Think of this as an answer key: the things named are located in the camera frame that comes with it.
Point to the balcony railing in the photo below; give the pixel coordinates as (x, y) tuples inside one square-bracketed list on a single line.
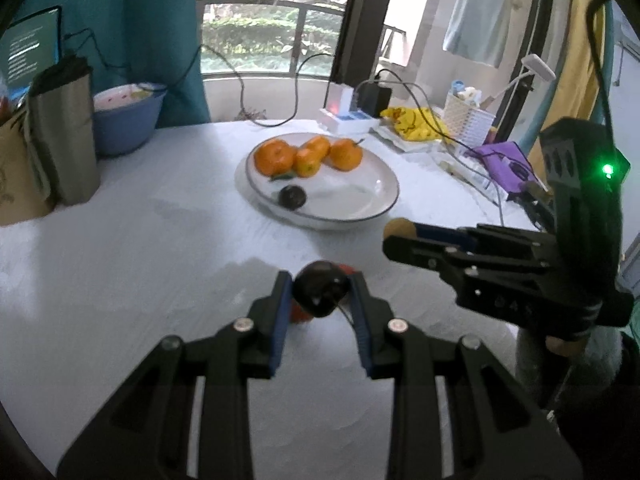
[(300, 35)]

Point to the yellow cloth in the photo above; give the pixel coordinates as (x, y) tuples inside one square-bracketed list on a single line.
[(415, 122)]

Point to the white power strip box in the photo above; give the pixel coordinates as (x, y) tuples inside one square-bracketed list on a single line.
[(350, 122)]

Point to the white desk lamp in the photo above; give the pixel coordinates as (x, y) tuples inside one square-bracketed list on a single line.
[(539, 66)]

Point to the tablet with lit screen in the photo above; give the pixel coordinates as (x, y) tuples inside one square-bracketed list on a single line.
[(30, 50)]

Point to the small orange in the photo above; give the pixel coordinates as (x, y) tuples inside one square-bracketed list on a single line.
[(306, 162), (318, 146)]

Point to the white plate with dark rim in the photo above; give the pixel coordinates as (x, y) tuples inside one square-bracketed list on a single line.
[(350, 195)]

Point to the large orange with leaf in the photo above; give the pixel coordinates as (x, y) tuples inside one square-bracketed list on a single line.
[(274, 156)]

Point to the large orange with stem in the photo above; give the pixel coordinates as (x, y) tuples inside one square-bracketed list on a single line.
[(345, 155)]

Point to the light blue hanging towel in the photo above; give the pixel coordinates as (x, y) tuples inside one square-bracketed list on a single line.
[(480, 20)]

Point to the white perforated basket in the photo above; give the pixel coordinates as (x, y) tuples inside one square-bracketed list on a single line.
[(467, 120)]

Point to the dark red plum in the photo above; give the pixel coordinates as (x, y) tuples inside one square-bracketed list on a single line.
[(320, 287)]

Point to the brown cardboard box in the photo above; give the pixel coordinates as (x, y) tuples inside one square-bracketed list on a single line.
[(15, 180)]

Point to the blue plastic bowl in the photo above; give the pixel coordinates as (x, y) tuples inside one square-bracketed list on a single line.
[(127, 125)]

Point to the yellow curtain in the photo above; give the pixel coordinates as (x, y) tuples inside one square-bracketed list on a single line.
[(580, 50)]

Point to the person's right hand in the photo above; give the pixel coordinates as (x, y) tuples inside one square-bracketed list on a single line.
[(565, 346)]

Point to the black window frame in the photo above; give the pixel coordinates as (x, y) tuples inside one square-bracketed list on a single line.
[(367, 10)]

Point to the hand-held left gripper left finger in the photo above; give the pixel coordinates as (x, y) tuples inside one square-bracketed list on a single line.
[(282, 322)]

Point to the black device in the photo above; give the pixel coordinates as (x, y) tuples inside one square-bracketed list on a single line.
[(535, 202)]

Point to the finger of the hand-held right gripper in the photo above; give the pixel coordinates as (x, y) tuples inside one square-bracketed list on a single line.
[(445, 235), (415, 251)]

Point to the purple cloth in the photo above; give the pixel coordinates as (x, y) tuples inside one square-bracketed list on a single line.
[(500, 160)]

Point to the teal curtain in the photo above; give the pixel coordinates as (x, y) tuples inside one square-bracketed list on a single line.
[(145, 35)]

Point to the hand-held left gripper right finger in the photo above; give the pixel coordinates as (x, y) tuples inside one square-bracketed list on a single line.
[(361, 327)]

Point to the dark purple plum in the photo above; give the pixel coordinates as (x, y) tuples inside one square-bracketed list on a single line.
[(292, 196)]

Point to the yellow-green plum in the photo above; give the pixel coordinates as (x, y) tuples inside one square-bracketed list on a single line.
[(400, 227)]

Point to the white flat box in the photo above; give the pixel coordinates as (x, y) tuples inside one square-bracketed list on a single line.
[(400, 141)]

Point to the black charger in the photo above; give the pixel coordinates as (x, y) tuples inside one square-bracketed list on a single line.
[(375, 97)]

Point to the white charger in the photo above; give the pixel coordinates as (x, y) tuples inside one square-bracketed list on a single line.
[(339, 100)]

